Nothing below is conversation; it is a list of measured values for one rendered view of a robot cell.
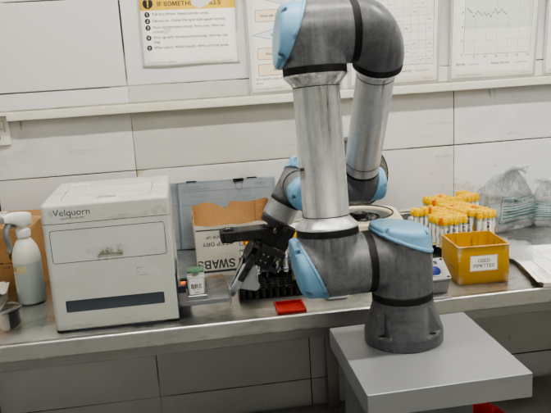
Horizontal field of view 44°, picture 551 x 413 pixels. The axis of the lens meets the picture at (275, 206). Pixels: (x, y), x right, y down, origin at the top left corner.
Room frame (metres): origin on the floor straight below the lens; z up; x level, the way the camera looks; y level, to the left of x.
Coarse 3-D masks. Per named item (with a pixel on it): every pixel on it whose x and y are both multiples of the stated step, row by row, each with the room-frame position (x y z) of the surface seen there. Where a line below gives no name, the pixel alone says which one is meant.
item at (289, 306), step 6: (288, 300) 1.54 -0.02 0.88; (294, 300) 1.54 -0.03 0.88; (300, 300) 1.54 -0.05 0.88; (276, 306) 1.51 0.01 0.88; (282, 306) 1.52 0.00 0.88; (288, 306) 1.52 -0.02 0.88; (294, 306) 1.51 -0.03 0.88; (300, 306) 1.51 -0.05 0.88; (282, 312) 1.48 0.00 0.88; (288, 312) 1.48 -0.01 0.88; (294, 312) 1.48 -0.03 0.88
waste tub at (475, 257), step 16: (448, 240) 1.66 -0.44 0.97; (464, 240) 1.72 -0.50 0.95; (480, 240) 1.73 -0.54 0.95; (496, 240) 1.68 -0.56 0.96; (448, 256) 1.67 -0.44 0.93; (464, 256) 1.59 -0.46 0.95; (480, 256) 1.60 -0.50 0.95; (496, 256) 1.60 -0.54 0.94; (464, 272) 1.59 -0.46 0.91; (480, 272) 1.60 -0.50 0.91; (496, 272) 1.60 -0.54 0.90
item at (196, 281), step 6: (192, 276) 1.50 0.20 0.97; (198, 276) 1.50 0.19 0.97; (192, 282) 1.50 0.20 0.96; (198, 282) 1.50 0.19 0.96; (204, 282) 1.50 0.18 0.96; (192, 288) 1.50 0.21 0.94; (198, 288) 1.50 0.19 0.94; (204, 288) 1.50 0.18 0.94; (192, 294) 1.50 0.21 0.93; (198, 294) 1.50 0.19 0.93
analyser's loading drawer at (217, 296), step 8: (224, 288) 1.56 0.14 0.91; (184, 296) 1.53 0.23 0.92; (192, 296) 1.49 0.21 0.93; (200, 296) 1.50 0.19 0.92; (208, 296) 1.52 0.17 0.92; (216, 296) 1.52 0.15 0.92; (224, 296) 1.51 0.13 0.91; (184, 304) 1.49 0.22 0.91; (192, 304) 1.49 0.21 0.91; (200, 304) 1.50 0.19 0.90
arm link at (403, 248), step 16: (384, 224) 1.21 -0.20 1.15; (400, 224) 1.22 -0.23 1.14; (416, 224) 1.23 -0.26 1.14; (368, 240) 1.18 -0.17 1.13; (384, 240) 1.18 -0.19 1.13; (400, 240) 1.17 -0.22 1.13; (416, 240) 1.17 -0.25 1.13; (384, 256) 1.16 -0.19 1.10; (400, 256) 1.16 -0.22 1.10; (416, 256) 1.17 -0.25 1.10; (432, 256) 1.20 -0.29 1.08; (384, 272) 1.16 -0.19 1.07; (400, 272) 1.16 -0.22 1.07; (416, 272) 1.17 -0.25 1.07; (432, 272) 1.20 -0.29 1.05; (384, 288) 1.18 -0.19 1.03; (400, 288) 1.17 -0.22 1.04; (416, 288) 1.17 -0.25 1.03; (432, 288) 1.20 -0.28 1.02
